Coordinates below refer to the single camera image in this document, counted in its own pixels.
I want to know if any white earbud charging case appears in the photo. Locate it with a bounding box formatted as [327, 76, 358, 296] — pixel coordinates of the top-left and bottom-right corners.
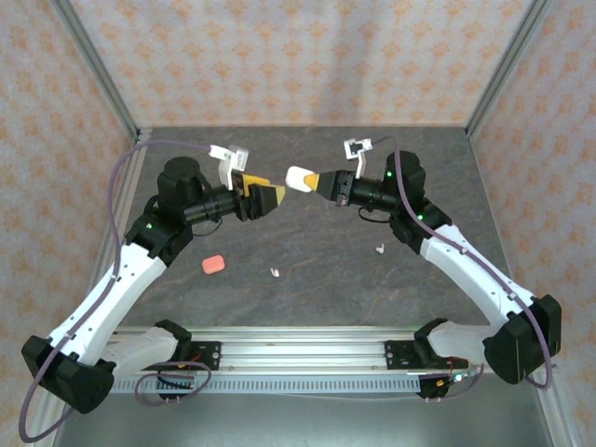
[285, 165, 314, 194]

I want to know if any aluminium side rail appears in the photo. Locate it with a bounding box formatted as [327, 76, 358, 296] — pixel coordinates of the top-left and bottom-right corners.
[90, 129, 153, 299]

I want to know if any aluminium frame post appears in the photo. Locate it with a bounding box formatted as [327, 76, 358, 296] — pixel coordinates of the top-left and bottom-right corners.
[49, 0, 142, 143]
[465, 0, 556, 137]

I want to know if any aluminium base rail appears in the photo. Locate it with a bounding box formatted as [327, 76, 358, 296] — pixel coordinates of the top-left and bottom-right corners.
[111, 324, 494, 374]

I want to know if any slotted grey cable duct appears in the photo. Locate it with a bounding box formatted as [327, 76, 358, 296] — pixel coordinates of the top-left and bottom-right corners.
[111, 375, 423, 396]

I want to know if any small circuit board with wires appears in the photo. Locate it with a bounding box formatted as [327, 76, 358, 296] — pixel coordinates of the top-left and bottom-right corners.
[435, 366, 484, 390]

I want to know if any aluminium frame beam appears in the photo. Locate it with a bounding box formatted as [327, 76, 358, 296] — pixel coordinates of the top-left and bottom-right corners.
[25, 404, 66, 447]
[535, 372, 578, 447]

